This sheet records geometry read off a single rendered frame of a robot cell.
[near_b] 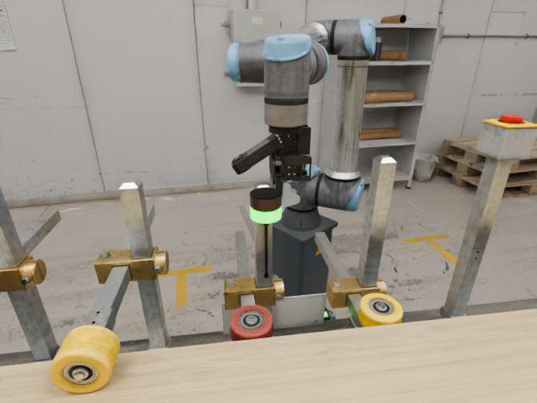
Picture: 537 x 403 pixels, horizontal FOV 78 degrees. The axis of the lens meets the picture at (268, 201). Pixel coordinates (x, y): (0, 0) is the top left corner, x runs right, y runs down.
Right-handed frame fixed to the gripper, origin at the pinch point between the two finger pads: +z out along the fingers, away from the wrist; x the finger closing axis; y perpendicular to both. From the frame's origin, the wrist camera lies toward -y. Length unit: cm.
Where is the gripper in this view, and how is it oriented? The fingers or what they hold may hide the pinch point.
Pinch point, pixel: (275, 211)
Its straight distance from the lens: 77.8
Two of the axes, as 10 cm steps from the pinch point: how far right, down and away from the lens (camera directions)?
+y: 9.9, -0.6, 1.2
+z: 0.0, 9.1, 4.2
